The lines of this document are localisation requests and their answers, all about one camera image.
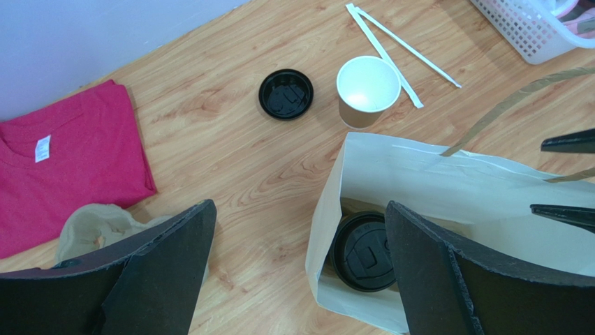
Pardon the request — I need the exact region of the black cup lid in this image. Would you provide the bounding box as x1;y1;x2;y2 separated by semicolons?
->
258;68;314;121
328;211;396;292

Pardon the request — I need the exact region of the brown paper bag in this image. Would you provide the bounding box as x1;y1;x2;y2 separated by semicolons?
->
305;68;594;334

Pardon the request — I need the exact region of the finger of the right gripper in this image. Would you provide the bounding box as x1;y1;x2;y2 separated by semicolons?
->
541;128;595;154
530;204;594;233

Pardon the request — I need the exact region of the white wrapped straw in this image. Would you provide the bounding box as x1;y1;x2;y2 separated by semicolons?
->
346;3;424;108
350;3;462;89

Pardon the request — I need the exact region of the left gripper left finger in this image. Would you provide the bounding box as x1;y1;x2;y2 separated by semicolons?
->
1;200;216;334

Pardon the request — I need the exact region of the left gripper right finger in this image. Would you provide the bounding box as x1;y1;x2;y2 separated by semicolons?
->
385;201;594;334

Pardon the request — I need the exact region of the white plastic basket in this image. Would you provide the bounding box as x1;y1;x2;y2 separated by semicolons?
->
471;0;594;65

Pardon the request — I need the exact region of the folded red cloth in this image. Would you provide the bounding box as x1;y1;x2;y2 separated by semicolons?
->
1;80;157;258

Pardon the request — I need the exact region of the pink strap item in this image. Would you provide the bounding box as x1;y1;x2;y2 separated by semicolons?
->
556;0;594;39

